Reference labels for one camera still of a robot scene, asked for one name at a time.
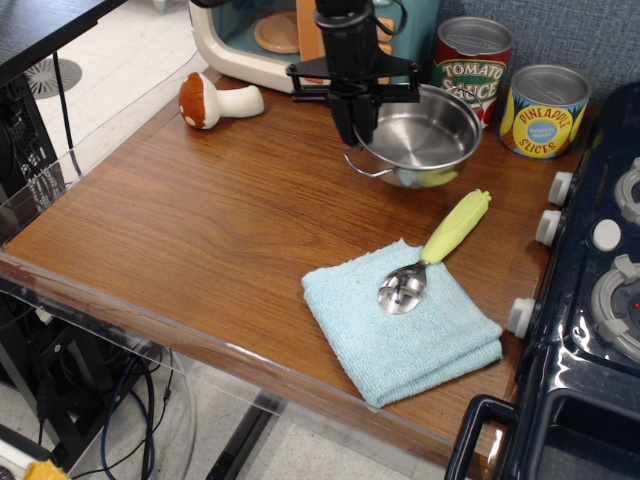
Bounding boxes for black table leg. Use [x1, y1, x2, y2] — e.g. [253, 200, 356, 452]
[205, 406, 274, 480]

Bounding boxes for pineapple slices can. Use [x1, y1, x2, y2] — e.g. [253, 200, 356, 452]
[499, 64, 592, 160]

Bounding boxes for yellow sponge object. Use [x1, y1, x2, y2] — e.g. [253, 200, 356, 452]
[23, 460, 69, 480]

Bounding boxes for blue cable under table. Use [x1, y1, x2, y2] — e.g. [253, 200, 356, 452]
[99, 349, 156, 480]

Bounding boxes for white stove knob bottom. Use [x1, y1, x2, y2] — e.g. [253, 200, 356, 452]
[507, 298, 536, 339]

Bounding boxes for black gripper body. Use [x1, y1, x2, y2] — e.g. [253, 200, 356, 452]
[286, 14, 419, 104]

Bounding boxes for plush mushroom toy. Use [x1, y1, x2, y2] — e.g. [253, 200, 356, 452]
[178, 72, 264, 130]

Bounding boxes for white stove knob top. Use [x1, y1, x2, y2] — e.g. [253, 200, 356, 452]
[548, 171, 573, 207]

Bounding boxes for white stove knob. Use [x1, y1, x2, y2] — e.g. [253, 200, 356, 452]
[548, 171, 573, 207]
[507, 298, 536, 339]
[535, 210, 562, 247]

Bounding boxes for dark blue toy stove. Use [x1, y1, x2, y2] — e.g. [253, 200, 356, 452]
[446, 83, 639, 479]

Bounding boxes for silver two-handled pot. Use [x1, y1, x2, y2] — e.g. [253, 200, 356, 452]
[344, 86, 484, 189]

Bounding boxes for black side desk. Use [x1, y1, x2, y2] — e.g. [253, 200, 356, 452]
[1, 0, 124, 85]

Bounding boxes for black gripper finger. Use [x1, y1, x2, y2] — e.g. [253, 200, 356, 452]
[327, 97, 358, 146]
[353, 97, 378, 144]

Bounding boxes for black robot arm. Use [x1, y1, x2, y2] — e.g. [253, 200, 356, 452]
[189, 1, 420, 146]

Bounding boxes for teal toy microwave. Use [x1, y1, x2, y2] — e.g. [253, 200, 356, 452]
[189, 0, 439, 93]

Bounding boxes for white stove knob middle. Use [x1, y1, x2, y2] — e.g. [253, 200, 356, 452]
[535, 210, 562, 247]

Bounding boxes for clear acrylic table guard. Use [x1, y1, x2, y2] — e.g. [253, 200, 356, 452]
[1, 52, 454, 457]

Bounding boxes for light blue folded cloth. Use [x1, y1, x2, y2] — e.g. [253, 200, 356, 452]
[301, 240, 502, 408]

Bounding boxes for spoon with yellow corn handle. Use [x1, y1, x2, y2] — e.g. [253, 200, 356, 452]
[377, 189, 492, 315]

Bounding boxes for tomato sauce can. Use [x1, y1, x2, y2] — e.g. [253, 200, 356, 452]
[430, 16, 515, 127]

